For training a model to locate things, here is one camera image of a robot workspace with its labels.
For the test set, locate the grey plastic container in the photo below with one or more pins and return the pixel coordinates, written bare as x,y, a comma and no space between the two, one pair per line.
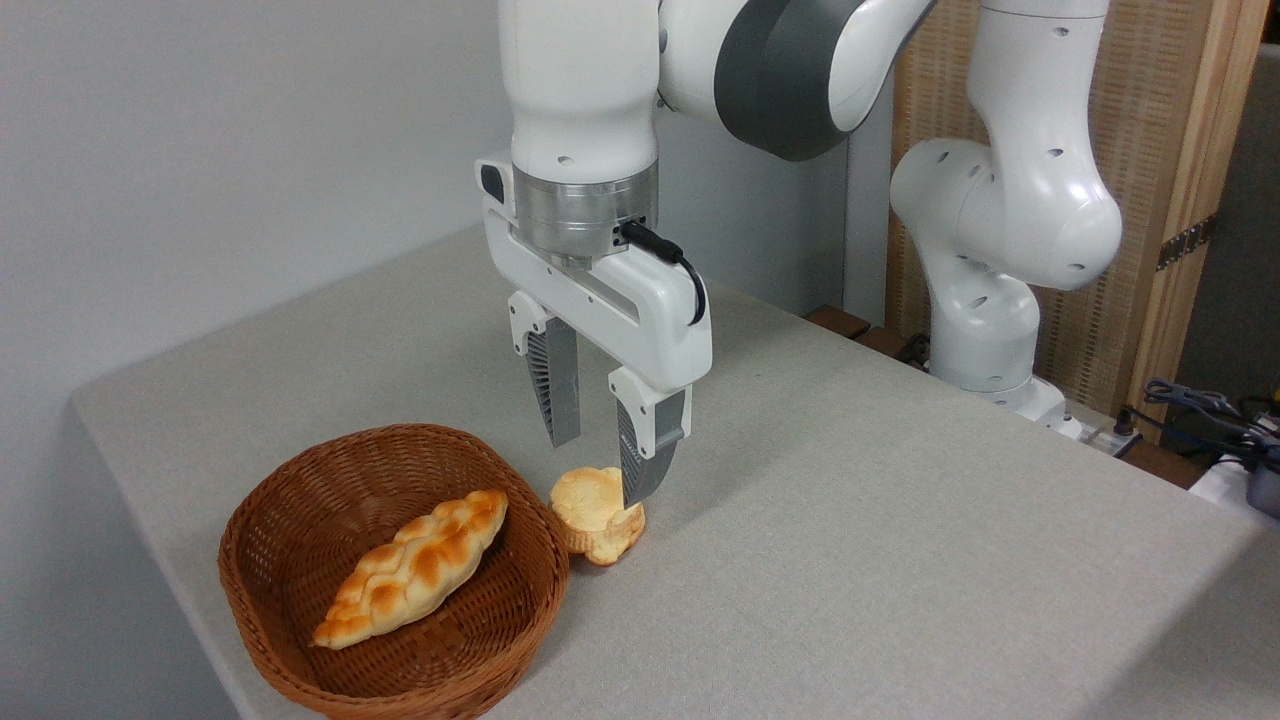
1266,492

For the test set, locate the long braided bread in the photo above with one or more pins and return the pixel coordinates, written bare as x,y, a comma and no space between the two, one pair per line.
415,565

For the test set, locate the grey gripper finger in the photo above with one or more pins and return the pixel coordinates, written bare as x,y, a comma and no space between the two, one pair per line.
645,450
560,390

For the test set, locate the wooden woven folding screen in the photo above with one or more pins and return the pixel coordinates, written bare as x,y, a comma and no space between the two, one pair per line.
1150,120

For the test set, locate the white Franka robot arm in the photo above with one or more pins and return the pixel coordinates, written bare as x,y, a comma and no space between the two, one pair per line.
580,80

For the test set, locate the brown wicker basket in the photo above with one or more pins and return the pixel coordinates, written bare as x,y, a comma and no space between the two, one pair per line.
300,500

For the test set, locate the dark metal screen hinge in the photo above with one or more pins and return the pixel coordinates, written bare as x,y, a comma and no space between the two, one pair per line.
1187,242

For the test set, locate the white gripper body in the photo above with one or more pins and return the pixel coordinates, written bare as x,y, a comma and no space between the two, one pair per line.
655,320

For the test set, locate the small round bread roll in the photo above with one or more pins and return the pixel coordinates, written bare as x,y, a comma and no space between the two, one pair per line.
592,510

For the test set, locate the white box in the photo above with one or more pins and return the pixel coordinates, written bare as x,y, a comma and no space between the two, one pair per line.
1215,485

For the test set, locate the brown wooden screen foot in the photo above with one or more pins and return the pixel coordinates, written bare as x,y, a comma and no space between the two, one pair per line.
838,321
885,342

